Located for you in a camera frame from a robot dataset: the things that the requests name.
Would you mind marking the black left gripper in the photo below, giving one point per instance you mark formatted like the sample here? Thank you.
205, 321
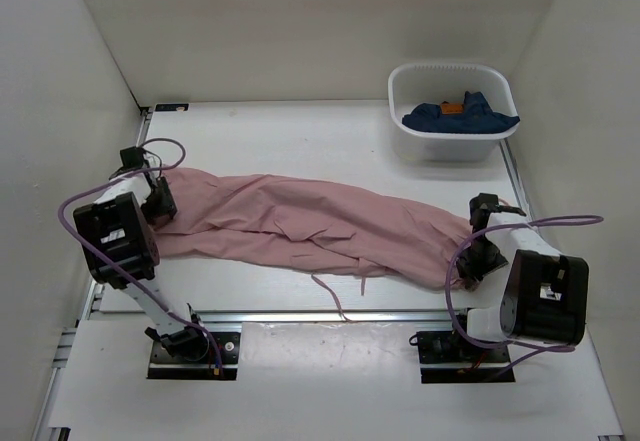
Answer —
166, 206

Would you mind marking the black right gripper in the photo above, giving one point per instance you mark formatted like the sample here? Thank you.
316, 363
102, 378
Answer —
472, 273

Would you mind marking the pink trousers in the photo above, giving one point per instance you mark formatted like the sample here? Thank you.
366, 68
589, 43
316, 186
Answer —
396, 250

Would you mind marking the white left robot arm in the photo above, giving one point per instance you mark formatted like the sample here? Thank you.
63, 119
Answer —
119, 244

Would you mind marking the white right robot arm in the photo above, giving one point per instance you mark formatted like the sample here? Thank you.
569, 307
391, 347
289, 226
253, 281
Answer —
544, 296

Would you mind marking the dark corner label plate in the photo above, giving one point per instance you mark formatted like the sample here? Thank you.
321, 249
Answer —
171, 107

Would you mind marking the blue folded jeans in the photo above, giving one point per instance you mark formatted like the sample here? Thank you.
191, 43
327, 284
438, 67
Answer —
473, 116

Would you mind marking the white plastic basket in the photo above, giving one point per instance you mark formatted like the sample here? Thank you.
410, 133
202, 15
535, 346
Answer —
412, 84

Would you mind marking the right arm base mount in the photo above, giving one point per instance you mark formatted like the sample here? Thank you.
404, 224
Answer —
445, 357

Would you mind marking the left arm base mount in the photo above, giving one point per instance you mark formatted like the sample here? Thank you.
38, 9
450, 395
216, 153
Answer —
191, 356

